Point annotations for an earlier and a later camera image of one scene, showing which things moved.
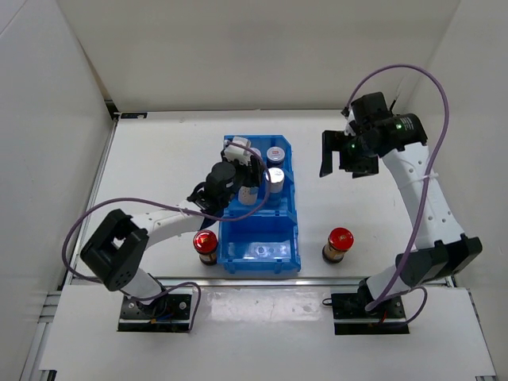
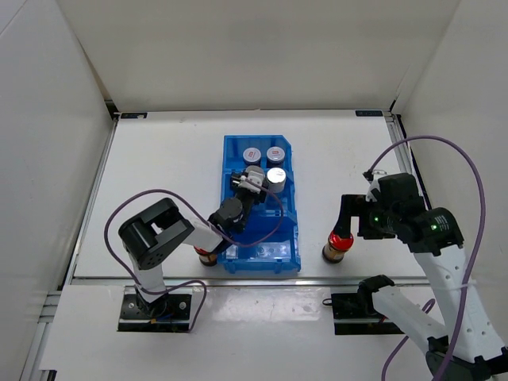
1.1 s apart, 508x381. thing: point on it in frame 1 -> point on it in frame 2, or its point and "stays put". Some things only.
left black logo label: x=133 y=115 stays put
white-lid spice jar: x=275 y=155 stays put
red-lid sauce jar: x=340 y=240 stays put
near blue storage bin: x=267 y=240 stays put
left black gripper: x=254 y=178 -> x=260 y=198
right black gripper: x=336 y=141 -> x=355 y=205
